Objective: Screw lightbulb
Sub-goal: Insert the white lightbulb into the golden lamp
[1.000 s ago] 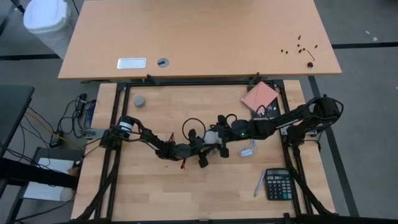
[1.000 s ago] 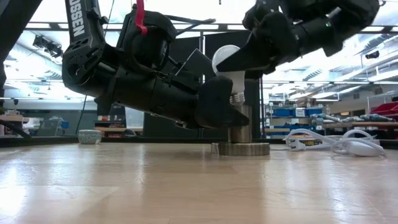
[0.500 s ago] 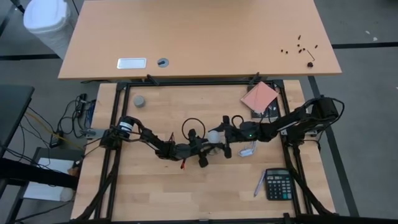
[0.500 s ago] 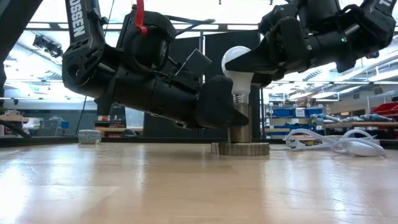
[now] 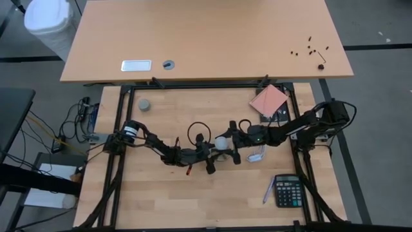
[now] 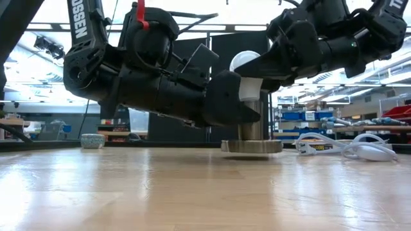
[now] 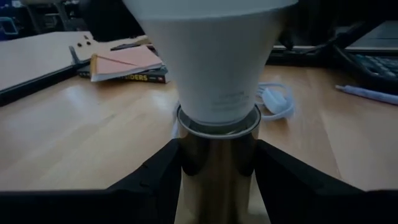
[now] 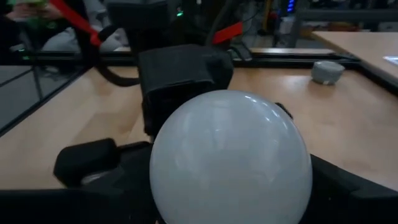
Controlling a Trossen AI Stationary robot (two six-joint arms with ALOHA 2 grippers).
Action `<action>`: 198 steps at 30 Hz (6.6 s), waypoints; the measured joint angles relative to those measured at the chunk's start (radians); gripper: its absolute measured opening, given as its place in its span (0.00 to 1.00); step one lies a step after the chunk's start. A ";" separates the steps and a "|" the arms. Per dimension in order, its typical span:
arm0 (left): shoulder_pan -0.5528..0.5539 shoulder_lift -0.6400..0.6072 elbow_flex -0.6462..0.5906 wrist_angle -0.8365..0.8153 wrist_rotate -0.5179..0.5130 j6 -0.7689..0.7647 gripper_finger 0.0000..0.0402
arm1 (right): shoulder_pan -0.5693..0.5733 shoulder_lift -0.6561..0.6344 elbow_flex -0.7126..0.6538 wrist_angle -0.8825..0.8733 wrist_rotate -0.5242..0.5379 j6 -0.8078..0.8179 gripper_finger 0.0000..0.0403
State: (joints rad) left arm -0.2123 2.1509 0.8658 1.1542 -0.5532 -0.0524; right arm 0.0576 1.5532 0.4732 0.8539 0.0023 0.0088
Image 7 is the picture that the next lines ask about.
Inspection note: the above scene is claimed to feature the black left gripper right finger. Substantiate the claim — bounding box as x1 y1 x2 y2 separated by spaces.
254 139 398 224

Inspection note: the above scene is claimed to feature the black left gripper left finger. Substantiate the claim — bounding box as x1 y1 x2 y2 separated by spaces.
0 138 183 224

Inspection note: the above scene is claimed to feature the brass lamp base with socket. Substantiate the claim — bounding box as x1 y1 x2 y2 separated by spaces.
173 104 262 224

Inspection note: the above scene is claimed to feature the white lightbulb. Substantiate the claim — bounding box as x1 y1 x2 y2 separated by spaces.
123 0 299 125

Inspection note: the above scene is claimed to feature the lavender pen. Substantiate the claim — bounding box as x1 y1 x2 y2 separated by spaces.
335 84 398 106

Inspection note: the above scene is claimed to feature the black paperback book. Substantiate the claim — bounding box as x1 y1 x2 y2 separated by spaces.
76 64 170 85

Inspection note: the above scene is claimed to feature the black desk calculator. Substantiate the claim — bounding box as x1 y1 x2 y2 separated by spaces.
335 49 398 91

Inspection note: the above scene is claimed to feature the light wooden desk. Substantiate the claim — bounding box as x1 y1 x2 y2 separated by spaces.
0 30 152 93

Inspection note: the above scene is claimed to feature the blue storage bin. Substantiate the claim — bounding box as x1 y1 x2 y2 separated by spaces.
0 16 19 37

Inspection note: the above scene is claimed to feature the white lamp power cord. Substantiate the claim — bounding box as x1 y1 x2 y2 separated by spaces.
256 82 295 122

